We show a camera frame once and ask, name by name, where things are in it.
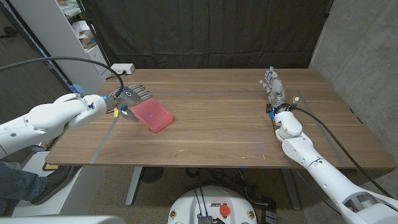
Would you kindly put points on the white crumpled packaging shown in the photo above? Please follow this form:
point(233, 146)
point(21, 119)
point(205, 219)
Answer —
point(81, 28)

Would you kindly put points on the white power strip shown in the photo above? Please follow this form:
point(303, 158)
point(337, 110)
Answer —
point(124, 68)

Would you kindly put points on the yellow and black object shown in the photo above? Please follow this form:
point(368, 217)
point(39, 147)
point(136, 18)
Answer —
point(49, 167)

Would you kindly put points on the small cardboard box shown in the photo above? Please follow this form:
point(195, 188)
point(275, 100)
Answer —
point(88, 42)

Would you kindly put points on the black power adapter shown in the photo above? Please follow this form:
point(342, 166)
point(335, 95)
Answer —
point(269, 216)

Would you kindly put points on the pink plastic pencil case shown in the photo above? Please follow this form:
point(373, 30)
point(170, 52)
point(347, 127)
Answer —
point(155, 116)

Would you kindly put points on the black curtain backdrop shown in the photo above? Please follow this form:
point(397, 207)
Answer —
point(211, 31)

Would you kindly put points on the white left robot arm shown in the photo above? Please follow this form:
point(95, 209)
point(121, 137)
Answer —
point(53, 115)

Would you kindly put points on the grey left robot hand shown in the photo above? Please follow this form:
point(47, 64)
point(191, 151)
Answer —
point(130, 96)

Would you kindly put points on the person's leg in jeans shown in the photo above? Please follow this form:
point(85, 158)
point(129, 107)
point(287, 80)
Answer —
point(18, 183)

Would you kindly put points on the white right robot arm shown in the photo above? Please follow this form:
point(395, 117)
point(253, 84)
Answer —
point(320, 168)

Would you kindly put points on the red emergency stop button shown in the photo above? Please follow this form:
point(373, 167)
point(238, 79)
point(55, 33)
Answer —
point(224, 210)

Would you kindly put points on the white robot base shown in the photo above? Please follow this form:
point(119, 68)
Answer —
point(192, 202)

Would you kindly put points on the grey table leg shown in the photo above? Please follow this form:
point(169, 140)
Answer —
point(290, 189)
point(133, 186)

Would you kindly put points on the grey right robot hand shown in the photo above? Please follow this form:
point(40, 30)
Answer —
point(276, 88)

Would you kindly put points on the dark shoe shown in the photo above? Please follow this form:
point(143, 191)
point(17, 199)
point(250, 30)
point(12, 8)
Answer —
point(56, 183)

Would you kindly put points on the white shelf cabinet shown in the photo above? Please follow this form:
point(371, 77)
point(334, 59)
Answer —
point(40, 18)

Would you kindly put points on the green and white shelf clutter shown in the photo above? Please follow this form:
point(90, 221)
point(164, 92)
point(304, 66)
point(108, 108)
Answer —
point(70, 9)

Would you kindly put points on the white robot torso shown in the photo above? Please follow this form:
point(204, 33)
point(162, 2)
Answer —
point(62, 220)

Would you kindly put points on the grey tape outline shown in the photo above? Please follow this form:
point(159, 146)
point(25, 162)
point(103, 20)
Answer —
point(217, 92)

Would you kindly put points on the rolled printed poster tube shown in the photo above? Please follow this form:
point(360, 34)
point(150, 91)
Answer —
point(39, 148)

